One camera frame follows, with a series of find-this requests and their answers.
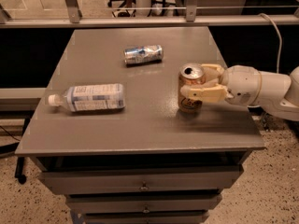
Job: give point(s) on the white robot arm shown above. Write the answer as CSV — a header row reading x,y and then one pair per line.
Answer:
x,y
277,94

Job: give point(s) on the crushed blue silver can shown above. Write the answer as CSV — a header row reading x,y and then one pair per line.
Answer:
x,y
144,54

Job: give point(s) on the upper metal railing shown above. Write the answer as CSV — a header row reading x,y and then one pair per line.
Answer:
x,y
95,13

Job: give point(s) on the top grey drawer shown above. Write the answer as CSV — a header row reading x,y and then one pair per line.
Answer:
x,y
141,180

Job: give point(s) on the grey drawer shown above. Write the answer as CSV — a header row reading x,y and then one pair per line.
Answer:
x,y
141,180
144,203
185,217

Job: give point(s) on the grey drawer cabinet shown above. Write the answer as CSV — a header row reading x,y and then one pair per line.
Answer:
x,y
150,132

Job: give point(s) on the orange soda can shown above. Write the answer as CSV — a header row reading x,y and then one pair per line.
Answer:
x,y
190,74

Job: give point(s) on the black office chair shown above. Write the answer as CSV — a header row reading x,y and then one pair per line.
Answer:
x,y
135,8

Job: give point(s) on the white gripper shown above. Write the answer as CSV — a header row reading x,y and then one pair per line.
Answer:
x,y
242,85

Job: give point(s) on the clear plastic water bottle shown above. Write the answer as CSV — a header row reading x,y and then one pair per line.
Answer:
x,y
90,98

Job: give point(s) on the middle grey drawer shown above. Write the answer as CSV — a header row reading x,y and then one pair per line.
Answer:
x,y
144,203

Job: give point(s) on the bottom grey drawer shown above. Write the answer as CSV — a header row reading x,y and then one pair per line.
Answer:
x,y
185,217

